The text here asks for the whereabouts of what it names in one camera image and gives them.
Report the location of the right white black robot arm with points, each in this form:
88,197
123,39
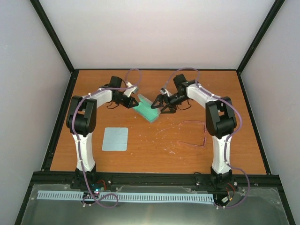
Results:
220,121

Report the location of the metal base plate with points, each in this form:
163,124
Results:
257,206

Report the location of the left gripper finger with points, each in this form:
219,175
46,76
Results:
133,104
132,100

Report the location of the black aluminium frame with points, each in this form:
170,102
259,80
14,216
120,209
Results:
276,6

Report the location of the grey felt glasses case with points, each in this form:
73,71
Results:
144,109

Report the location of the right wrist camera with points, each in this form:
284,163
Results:
165,92

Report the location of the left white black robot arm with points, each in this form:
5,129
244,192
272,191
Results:
82,118

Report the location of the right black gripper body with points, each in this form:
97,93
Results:
176,99

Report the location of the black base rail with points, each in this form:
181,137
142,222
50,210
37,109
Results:
117,180

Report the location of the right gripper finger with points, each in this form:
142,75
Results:
158,102
167,109

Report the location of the light blue cleaning cloth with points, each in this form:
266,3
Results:
115,139

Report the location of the pink transparent sunglasses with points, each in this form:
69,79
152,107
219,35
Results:
192,133

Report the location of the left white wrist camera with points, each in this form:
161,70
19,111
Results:
131,89

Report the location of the light blue slotted cable duct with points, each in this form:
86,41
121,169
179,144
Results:
129,197

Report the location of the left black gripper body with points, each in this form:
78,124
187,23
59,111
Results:
121,101

